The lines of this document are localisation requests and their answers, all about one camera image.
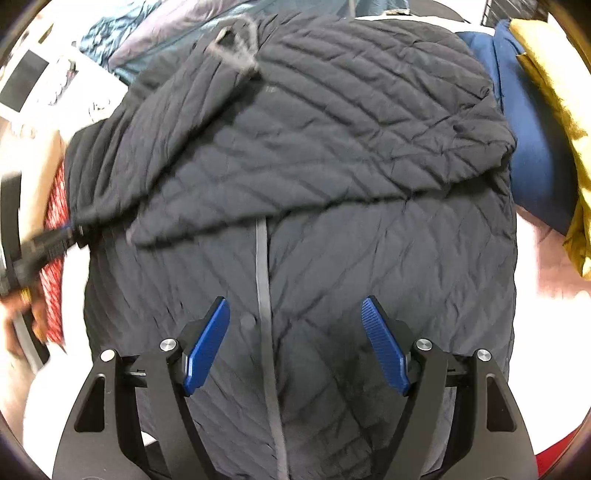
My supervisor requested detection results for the black quilted jacket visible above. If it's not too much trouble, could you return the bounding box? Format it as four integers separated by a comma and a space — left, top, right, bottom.
65, 14, 517, 479

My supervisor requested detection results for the person's left hand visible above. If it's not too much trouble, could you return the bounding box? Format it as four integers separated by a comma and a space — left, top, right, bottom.
1, 282, 48, 358

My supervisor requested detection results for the red patterned cloth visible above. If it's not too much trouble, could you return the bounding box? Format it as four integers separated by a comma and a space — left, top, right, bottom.
38, 161, 73, 347

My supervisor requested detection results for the cardboard box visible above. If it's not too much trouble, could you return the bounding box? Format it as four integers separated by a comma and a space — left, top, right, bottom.
19, 130, 65, 240

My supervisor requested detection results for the pink polka dot bedsheet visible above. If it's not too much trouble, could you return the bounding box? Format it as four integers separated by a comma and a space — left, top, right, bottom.
1, 208, 590, 474

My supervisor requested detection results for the white framed monitor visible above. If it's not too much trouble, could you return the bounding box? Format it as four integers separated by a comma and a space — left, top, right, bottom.
0, 50, 49, 112

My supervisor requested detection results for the navy blue garment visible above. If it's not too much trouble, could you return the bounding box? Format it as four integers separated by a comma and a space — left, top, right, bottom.
459, 20, 577, 235

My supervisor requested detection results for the yellow velvet cloth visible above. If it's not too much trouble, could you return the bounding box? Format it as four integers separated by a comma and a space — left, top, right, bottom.
507, 18, 591, 282

